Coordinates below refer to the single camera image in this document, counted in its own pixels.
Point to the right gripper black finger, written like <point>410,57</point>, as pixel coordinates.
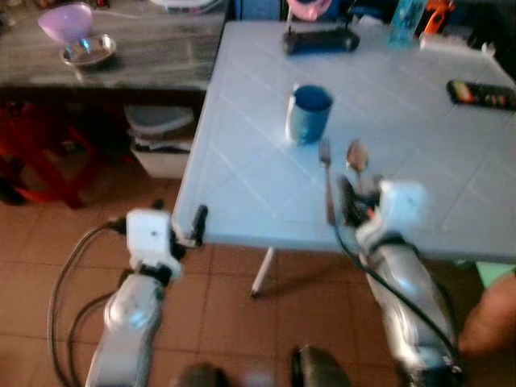
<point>345,198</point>

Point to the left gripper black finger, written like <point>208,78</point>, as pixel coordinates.
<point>199,225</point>

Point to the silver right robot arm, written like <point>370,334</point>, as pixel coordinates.
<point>409,302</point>

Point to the metal fork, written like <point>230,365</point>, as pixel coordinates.
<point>326,173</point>

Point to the metal spoon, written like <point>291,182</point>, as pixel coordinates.
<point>356,155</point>

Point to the white table leg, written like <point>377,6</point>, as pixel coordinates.
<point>262,272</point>

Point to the blue cup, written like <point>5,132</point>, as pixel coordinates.
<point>309,114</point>

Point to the white lidded container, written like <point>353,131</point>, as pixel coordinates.
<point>161,141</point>

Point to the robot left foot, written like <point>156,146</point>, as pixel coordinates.
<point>201,376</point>

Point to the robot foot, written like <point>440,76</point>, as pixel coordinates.
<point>201,376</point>
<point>318,369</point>

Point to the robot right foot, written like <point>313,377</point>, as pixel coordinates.
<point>318,369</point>

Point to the person's bare leg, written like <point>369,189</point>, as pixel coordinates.
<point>492,314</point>

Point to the black remote control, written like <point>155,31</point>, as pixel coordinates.
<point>481,95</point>

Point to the red plastic stool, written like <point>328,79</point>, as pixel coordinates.
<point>40,153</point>

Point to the grey wooden counter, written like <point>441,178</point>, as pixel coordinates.
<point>153,48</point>

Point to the teal bottle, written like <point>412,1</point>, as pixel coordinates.
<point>405,22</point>

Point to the pink round object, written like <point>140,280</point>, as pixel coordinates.
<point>309,8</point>

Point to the small metal bowl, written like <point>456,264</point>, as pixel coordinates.
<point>90,53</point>

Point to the orange object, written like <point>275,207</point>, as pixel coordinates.
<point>439,16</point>

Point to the white dish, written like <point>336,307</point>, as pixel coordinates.
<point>189,4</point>

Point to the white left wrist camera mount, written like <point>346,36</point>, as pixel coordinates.
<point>151,238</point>

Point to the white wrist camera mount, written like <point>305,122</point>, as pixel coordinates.
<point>399,206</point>
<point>151,238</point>

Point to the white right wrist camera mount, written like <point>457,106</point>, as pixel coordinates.
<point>399,206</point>

